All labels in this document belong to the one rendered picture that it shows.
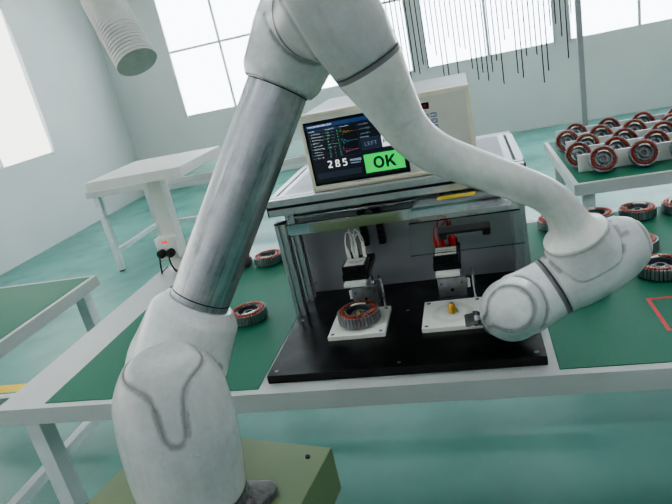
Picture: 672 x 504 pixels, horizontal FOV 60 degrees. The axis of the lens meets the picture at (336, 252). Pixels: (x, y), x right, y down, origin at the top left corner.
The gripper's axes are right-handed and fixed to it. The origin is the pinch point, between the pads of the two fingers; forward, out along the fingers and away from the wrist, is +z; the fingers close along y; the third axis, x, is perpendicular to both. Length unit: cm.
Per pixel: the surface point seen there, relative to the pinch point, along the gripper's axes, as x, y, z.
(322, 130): 52, -40, 2
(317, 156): 46, -43, 6
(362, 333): -0.4, -35.5, 9.9
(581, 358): -9.8, 13.8, -0.2
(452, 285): 11.0, -12.9, 25.4
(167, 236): 46, -124, 66
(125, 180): 58, -118, 30
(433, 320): 1.5, -17.7, 13.0
